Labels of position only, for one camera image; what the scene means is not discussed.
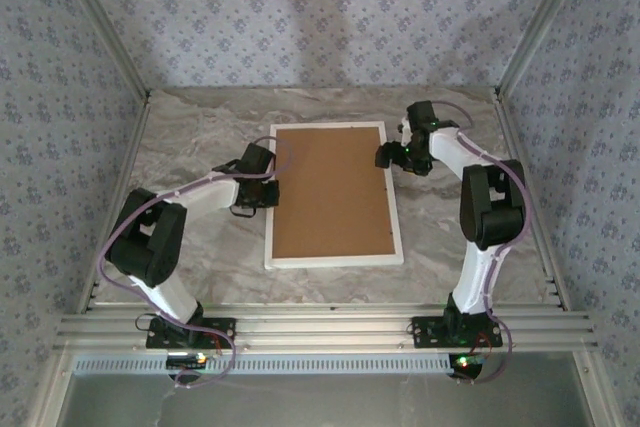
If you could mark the blue photo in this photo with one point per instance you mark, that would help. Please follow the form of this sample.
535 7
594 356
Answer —
330 192

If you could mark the white wooden picture frame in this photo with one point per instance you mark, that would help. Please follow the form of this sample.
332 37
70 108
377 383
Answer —
335 262

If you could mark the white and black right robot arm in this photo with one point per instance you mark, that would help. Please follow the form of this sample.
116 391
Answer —
492 217

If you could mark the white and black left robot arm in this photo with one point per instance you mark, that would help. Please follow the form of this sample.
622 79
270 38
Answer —
150 247

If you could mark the small circuit board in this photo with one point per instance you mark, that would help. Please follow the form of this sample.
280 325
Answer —
187 361
467 363

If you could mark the grey metal sheet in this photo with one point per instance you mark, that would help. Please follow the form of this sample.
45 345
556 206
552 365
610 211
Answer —
320 404

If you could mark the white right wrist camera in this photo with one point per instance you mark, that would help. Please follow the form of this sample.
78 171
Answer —
403 125

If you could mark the aluminium side rail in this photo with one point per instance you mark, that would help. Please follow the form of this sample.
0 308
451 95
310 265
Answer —
132 152
510 132

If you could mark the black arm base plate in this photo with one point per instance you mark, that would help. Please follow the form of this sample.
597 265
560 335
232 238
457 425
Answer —
425 334
224 323

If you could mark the aluminium mounting rail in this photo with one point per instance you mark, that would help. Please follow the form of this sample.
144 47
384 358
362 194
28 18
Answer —
320 327

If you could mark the aluminium corner post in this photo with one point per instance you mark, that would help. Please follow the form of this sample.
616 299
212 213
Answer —
104 22
542 22

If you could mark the aluminium lower post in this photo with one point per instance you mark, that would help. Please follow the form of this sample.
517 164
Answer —
595 392
51 392

